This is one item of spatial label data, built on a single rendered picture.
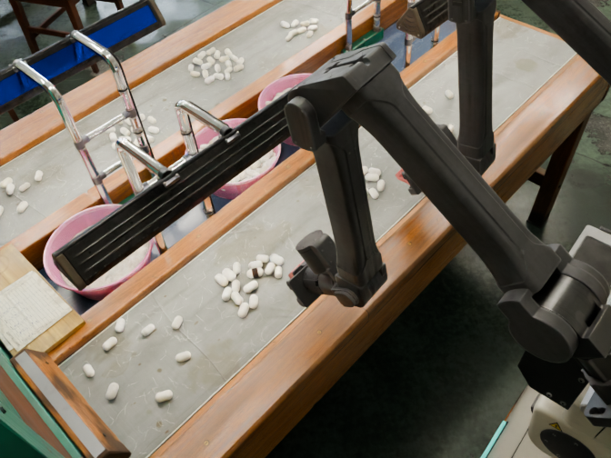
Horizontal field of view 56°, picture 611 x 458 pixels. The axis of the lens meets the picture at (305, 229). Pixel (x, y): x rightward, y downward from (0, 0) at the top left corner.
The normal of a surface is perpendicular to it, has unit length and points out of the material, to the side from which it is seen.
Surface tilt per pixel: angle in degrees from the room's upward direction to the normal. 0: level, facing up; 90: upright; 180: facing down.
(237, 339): 0
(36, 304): 0
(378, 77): 35
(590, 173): 0
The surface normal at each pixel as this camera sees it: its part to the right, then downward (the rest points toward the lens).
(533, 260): 0.37, -0.23
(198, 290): -0.06, -0.63
